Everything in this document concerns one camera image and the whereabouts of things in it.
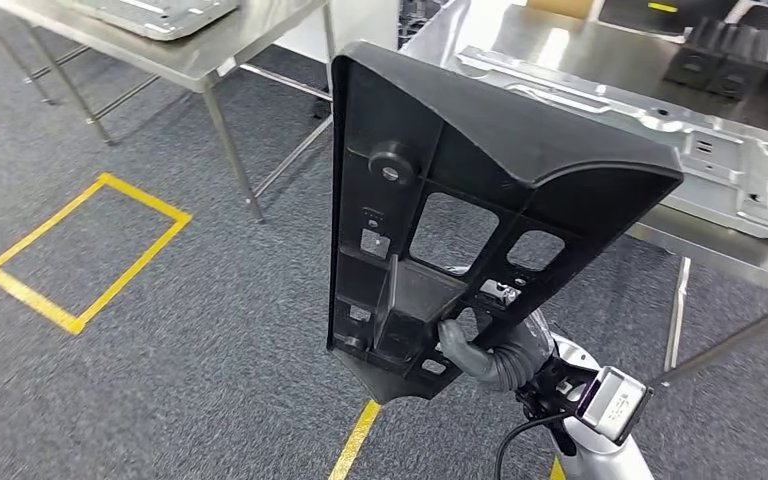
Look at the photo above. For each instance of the black plastic panel part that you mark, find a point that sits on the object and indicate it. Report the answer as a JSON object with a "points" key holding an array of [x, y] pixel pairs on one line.
{"points": [[490, 126]]}

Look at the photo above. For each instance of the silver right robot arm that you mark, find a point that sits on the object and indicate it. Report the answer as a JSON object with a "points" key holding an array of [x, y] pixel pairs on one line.
{"points": [[596, 464]]}

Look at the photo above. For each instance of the stainless steel workbench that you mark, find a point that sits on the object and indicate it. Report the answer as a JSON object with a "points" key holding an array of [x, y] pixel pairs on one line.
{"points": [[576, 46]]}

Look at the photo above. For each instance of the white cabinet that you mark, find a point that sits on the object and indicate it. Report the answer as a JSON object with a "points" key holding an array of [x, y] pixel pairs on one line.
{"points": [[357, 26]]}

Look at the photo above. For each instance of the stainless steel table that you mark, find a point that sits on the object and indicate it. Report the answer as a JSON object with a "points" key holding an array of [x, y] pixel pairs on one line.
{"points": [[225, 46]]}

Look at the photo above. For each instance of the stamped grey metal panel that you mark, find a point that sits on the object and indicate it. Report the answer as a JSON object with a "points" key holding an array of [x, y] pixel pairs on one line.
{"points": [[722, 172], [159, 16]]}

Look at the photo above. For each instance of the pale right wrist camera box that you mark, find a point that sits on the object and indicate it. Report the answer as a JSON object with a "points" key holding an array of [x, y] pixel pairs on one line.
{"points": [[612, 404]]}

